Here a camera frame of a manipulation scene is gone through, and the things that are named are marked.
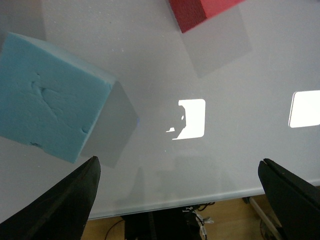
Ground blue foam block dented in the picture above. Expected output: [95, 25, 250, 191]
[0, 32, 116, 163]

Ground red foam block centre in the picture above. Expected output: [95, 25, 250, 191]
[168, 0, 244, 34]

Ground cables under table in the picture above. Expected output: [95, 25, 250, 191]
[104, 202, 283, 240]

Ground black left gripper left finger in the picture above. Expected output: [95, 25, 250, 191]
[0, 156, 101, 240]

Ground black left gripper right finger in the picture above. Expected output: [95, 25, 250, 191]
[258, 158, 320, 240]

